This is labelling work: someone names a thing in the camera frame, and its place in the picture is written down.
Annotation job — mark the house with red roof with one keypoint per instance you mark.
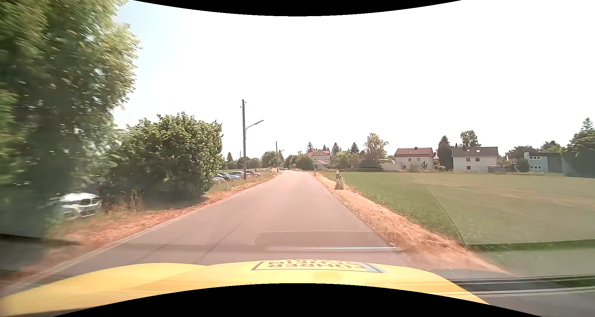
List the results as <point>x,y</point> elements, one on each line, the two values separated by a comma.
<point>319,157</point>

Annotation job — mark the row of trees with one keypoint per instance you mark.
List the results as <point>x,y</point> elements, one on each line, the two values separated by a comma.
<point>260,160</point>

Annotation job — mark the wooden pole with street lamp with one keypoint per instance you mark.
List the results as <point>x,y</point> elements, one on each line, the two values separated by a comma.
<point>243,140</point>

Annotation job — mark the grey asphalt road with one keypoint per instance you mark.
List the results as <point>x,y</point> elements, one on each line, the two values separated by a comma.
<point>288,205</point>

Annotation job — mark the row of parked cars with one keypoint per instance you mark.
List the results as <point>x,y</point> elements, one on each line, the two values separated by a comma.
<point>232,174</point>

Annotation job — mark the trees behind houses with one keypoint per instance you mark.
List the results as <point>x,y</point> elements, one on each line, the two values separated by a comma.
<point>374,149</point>

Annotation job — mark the white house red roof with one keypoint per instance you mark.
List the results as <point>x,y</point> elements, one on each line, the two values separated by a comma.
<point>413,158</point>

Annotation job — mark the large green bush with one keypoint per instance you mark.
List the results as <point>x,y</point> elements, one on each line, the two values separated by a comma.
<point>172,154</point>

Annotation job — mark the car's own bonnet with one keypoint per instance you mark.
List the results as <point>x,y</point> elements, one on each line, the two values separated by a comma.
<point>186,280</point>

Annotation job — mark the dry grass verge with bushes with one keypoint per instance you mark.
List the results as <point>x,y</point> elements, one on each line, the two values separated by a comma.
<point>139,219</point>

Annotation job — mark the white house dark roof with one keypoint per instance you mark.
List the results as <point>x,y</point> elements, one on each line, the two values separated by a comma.
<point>475,159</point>

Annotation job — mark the green field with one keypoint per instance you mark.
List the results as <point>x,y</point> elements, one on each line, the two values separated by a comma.
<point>488,205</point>

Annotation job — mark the white parked car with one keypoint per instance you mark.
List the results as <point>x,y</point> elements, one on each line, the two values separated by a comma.
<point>74,204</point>

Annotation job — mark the pale blue building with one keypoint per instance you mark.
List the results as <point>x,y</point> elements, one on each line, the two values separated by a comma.
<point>541,162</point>

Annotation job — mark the large green tree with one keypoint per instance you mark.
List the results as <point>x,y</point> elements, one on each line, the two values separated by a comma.
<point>51,89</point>

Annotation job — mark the dark green tree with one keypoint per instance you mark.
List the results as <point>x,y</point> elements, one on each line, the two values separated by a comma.
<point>581,152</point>

